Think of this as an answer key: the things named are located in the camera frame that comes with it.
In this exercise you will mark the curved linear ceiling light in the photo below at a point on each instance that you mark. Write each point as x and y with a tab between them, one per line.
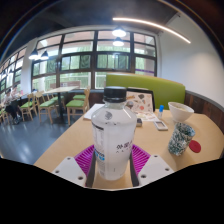
153	25

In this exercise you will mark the small dark box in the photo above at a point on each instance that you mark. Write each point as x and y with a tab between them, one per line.
139	122

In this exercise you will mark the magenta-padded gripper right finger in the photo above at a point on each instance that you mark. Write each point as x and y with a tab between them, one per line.
155	169

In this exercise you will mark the black-framed tablet with stickers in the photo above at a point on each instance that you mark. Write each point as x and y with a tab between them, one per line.
141	100

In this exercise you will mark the clear black-capped water bottle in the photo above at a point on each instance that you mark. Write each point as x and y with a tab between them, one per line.
113	133

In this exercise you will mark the white bowl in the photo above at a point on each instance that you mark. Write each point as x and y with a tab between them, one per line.
180	111

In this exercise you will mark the flat round red coaster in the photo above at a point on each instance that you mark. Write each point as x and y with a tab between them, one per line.
196	146

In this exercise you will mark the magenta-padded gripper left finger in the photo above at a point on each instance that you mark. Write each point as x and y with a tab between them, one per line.
68	170

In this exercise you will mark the wooden chairs with green seats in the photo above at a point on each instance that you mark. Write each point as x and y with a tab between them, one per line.
76	104

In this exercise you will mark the white phone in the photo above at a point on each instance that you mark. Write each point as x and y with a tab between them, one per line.
160	125

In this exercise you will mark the small blue-capped bottle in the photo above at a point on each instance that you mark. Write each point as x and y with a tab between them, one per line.
160	111

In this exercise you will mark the light wooden dining table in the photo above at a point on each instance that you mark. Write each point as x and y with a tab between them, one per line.
61	89

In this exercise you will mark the green speckled white mug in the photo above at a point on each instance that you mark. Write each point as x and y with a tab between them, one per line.
180	140

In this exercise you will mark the hanging pendant lamps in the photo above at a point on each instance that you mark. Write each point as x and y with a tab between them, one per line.
119	32

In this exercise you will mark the green upholstered bench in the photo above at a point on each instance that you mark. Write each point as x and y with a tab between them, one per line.
166	88

